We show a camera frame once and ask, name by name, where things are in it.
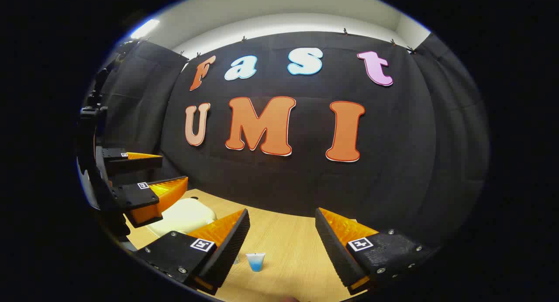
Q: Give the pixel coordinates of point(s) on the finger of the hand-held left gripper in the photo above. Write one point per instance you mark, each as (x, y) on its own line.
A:
(131, 163)
(135, 196)

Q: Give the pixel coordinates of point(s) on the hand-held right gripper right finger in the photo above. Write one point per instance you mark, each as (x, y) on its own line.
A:
(334, 255)

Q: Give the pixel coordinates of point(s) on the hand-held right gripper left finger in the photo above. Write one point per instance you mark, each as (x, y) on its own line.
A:
(227, 255)

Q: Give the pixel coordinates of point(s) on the blue skin care bottle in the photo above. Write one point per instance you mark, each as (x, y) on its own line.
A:
(256, 262)

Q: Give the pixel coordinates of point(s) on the cream yellow suitcase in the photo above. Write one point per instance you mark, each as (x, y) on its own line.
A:
(188, 214)

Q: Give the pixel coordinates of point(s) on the black backdrop cloth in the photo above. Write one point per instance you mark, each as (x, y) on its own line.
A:
(305, 184)

